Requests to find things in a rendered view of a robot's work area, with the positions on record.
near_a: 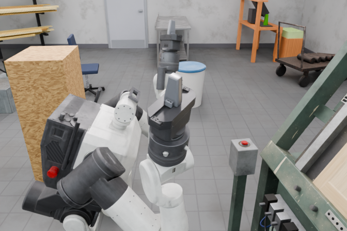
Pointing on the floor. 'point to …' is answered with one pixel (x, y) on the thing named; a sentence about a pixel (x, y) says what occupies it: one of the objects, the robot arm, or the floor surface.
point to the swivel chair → (91, 69)
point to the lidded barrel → (193, 78)
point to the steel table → (182, 22)
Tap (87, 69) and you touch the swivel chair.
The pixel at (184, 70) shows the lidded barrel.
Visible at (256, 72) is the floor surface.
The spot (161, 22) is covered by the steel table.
